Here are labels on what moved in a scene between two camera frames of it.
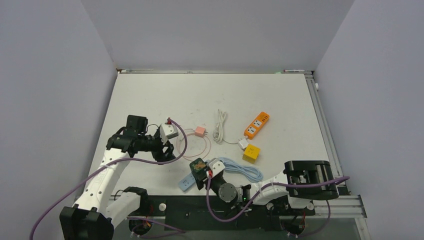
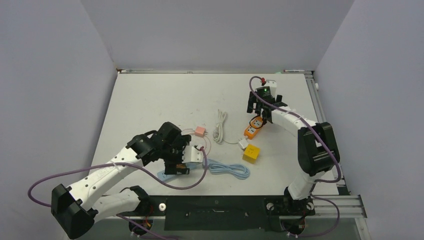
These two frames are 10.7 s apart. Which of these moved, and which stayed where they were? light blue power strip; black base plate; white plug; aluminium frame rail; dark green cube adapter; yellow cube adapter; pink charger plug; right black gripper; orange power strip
Moved: dark green cube adapter; right black gripper; light blue power strip
Stayed: aluminium frame rail; orange power strip; yellow cube adapter; white plug; black base plate; pink charger plug
